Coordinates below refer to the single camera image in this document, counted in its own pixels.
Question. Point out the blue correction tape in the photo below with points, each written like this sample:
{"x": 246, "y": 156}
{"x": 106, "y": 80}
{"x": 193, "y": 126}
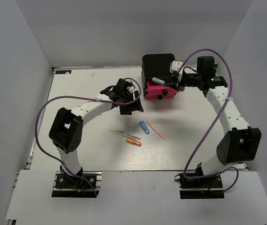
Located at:
{"x": 144, "y": 127}

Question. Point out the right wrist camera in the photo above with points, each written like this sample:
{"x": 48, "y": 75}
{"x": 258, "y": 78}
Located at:
{"x": 177, "y": 68}

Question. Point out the black pink drawer organizer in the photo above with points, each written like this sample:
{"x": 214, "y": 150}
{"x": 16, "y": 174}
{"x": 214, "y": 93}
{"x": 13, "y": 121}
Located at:
{"x": 158, "y": 66}

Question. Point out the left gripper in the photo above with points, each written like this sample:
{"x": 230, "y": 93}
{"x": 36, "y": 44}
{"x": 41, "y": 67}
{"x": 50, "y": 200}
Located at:
{"x": 136, "y": 106}

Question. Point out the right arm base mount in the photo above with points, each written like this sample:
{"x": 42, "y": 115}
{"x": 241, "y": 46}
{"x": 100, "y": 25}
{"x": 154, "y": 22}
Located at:
{"x": 206, "y": 188}

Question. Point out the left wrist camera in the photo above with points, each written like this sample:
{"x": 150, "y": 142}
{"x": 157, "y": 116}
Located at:
{"x": 131, "y": 86}

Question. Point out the blue white pen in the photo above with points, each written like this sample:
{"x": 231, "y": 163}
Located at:
{"x": 158, "y": 81}

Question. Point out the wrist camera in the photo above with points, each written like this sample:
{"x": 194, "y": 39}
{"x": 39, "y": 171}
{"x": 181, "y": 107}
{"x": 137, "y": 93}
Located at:
{"x": 177, "y": 68}
{"x": 131, "y": 86}

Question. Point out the left blue table label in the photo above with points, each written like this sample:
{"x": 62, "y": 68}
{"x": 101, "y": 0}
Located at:
{"x": 63, "y": 72}

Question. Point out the yellow blue pen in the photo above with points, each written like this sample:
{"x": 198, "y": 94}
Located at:
{"x": 125, "y": 135}

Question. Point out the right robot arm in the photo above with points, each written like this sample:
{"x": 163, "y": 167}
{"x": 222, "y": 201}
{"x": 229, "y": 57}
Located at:
{"x": 240, "y": 141}

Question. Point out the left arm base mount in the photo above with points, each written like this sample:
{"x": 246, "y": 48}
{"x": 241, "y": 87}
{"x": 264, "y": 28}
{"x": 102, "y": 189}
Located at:
{"x": 67, "y": 187}

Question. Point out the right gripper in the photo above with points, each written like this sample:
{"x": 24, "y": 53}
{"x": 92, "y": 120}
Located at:
{"x": 173, "y": 82}

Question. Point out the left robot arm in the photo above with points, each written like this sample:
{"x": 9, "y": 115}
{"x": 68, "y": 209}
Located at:
{"x": 66, "y": 130}

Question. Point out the orange pink pen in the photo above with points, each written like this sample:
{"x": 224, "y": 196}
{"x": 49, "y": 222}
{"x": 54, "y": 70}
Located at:
{"x": 155, "y": 130}

